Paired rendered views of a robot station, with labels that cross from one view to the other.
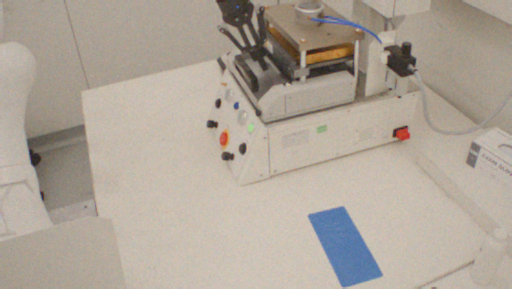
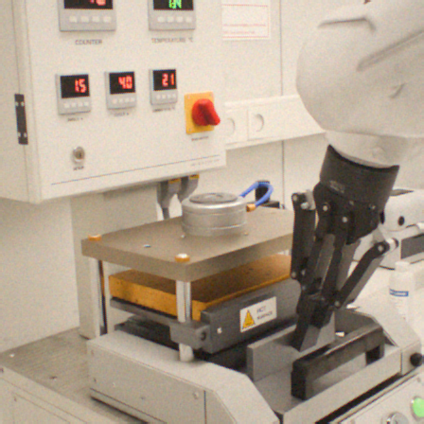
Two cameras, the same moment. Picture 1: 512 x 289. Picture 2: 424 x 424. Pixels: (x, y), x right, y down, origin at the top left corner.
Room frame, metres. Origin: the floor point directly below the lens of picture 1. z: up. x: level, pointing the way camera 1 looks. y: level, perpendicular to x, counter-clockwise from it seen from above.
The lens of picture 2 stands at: (1.56, 0.65, 1.32)
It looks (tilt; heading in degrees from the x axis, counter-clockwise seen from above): 12 degrees down; 243
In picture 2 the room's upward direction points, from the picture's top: 2 degrees counter-clockwise
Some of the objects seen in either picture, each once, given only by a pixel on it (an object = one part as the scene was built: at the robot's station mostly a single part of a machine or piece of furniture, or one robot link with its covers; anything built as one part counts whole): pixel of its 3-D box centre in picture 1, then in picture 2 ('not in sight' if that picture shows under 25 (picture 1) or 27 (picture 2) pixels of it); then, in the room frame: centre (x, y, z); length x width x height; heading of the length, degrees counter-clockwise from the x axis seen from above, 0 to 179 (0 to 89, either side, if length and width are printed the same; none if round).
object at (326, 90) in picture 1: (304, 96); (332, 323); (0.98, -0.12, 0.97); 0.26 x 0.05 x 0.07; 108
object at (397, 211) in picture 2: not in sight; (380, 222); (0.31, -0.82, 0.88); 0.25 x 0.20 x 0.17; 104
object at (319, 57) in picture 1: (310, 35); (220, 261); (1.13, -0.15, 1.07); 0.22 x 0.17 x 0.10; 18
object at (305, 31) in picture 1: (323, 28); (208, 241); (1.13, -0.18, 1.08); 0.31 x 0.24 x 0.13; 18
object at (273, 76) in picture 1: (293, 68); (246, 344); (1.13, -0.10, 0.97); 0.30 x 0.22 x 0.08; 108
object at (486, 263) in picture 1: (490, 255); (401, 297); (0.55, -0.47, 0.82); 0.05 x 0.05 x 0.14
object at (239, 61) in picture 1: (245, 71); (340, 358); (1.08, 0.03, 0.99); 0.15 x 0.02 x 0.04; 18
